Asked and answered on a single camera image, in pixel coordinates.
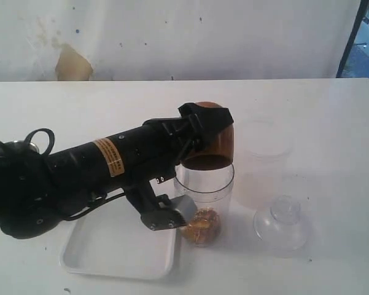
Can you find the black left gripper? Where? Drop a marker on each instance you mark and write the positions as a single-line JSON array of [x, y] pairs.
[[169, 140]]

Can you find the brown wooden cup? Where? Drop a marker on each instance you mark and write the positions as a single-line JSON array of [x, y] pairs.
[[219, 154]]

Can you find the stainless steel cup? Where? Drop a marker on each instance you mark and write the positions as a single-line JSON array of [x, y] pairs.
[[31, 146]]

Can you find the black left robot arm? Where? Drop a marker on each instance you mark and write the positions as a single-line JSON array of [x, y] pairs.
[[38, 190]]

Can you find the clear plastic shaker body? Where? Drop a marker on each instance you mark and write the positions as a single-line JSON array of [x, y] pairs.
[[208, 189]]

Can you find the clear plastic shaker lid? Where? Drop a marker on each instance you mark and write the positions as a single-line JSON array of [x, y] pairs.
[[281, 226]]

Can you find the translucent white plastic cup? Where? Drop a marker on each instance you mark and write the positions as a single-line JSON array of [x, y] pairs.
[[262, 147]]

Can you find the white rectangular plastic tray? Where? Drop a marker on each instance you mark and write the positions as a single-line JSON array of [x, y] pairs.
[[112, 241]]

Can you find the dark metal frame post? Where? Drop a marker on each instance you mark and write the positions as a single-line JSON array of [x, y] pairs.
[[357, 23]]

